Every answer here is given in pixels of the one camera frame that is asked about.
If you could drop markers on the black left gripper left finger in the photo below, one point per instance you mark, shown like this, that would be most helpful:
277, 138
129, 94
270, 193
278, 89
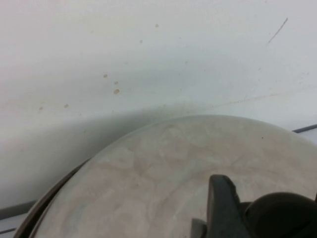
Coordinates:
223, 210

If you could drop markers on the steel lid with black knob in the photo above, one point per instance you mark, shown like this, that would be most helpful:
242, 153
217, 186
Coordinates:
148, 186

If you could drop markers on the stainless steel pot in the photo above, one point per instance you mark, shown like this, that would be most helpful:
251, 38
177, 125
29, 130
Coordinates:
29, 218

